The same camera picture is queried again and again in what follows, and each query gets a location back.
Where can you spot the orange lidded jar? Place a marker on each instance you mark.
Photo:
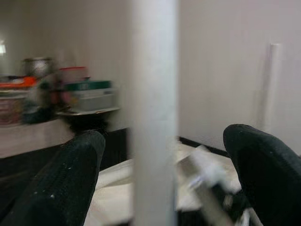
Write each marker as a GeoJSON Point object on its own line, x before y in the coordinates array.
{"type": "Point", "coordinates": [18, 83]}

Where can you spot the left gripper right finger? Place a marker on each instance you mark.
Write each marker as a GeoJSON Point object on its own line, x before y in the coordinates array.
{"type": "Point", "coordinates": [270, 176]}

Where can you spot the black table cloth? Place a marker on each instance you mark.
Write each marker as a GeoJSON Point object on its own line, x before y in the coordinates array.
{"type": "Point", "coordinates": [23, 164]}

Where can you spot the red lidded container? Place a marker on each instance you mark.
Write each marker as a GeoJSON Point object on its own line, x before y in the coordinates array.
{"type": "Point", "coordinates": [71, 74]}

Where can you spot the steel pot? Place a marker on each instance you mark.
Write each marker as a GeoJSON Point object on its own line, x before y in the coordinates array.
{"type": "Point", "coordinates": [37, 67]}

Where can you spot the white plastic table top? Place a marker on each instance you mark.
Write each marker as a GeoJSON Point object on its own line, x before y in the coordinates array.
{"type": "Point", "coordinates": [113, 188]}

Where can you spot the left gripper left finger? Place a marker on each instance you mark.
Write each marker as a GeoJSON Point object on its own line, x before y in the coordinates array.
{"type": "Point", "coordinates": [58, 188]}

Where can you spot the dark bag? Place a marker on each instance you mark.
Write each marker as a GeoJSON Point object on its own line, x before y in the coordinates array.
{"type": "Point", "coordinates": [40, 115]}

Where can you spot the red printed box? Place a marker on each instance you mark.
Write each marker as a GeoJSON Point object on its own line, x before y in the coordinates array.
{"type": "Point", "coordinates": [9, 110]}

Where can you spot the black stool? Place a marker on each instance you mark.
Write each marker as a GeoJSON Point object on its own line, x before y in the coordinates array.
{"type": "Point", "coordinates": [87, 124]}

